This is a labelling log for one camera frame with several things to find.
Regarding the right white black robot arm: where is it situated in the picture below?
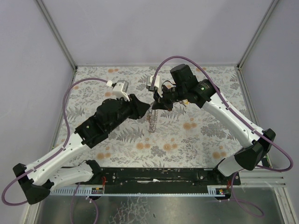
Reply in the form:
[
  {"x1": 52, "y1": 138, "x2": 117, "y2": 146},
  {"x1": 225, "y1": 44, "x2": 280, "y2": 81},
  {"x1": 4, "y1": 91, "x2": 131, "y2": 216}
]
[{"x1": 147, "y1": 64, "x2": 276, "y2": 176}]

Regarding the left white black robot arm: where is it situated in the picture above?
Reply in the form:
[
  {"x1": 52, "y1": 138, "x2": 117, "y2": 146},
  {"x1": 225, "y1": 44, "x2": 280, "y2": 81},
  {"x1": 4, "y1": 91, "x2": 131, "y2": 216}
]
[{"x1": 13, "y1": 94, "x2": 150, "y2": 204}]

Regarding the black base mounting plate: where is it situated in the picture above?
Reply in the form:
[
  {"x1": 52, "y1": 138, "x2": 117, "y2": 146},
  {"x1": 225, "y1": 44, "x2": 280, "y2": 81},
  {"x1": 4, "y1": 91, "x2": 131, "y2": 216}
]
[{"x1": 87, "y1": 168, "x2": 241, "y2": 199}]

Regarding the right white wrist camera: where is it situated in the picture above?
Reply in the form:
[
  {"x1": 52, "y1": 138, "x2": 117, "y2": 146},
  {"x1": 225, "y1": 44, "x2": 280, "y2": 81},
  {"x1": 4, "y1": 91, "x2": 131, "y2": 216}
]
[{"x1": 146, "y1": 75, "x2": 162, "y2": 97}]

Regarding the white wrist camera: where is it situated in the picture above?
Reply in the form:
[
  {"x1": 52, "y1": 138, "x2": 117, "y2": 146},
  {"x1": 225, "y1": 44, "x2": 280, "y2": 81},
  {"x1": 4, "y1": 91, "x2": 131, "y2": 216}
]
[
  {"x1": 113, "y1": 80, "x2": 130, "y2": 101},
  {"x1": 146, "y1": 75, "x2": 162, "y2": 97}
]

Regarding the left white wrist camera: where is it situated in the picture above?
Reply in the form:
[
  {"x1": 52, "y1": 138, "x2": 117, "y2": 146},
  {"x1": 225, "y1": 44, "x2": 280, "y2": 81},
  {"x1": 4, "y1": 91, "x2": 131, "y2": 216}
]
[{"x1": 113, "y1": 80, "x2": 130, "y2": 101}]

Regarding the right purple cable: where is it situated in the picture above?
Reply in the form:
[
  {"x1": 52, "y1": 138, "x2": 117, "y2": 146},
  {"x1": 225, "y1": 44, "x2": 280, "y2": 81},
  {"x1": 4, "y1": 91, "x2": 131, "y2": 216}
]
[{"x1": 150, "y1": 56, "x2": 294, "y2": 172}]

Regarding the purple cable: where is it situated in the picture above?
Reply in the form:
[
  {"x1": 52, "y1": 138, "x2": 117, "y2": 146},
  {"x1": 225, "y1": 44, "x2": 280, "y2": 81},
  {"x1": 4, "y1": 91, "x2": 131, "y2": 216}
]
[
  {"x1": 150, "y1": 56, "x2": 294, "y2": 172},
  {"x1": 1, "y1": 78, "x2": 113, "y2": 206}
]

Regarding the left aluminium frame post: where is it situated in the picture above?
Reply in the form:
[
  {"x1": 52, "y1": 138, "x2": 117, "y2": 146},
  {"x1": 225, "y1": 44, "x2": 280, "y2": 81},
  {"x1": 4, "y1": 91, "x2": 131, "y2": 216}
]
[{"x1": 35, "y1": 0, "x2": 78, "y2": 70}]

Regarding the aluminium frame post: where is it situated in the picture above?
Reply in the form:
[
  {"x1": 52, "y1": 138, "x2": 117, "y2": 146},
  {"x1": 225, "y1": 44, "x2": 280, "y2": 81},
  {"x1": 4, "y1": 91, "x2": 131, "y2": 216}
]
[
  {"x1": 237, "y1": 0, "x2": 280, "y2": 70},
  {"x1": 35, "y1": 0, "x2": 78, "y2": 70}
]

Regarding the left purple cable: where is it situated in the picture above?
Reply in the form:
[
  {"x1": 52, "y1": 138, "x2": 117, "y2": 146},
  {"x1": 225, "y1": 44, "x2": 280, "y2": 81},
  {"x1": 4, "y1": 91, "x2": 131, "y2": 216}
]
[{"x1": 1, "y1": 78, "x2": 113, "y2": 206}]

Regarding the right aluminium frame post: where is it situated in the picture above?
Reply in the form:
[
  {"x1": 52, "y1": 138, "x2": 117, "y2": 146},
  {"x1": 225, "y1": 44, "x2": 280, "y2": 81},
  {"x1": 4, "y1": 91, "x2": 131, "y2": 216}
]
[{"x1": 237, "y1": 0, "x2": 280, "y2": 70}]

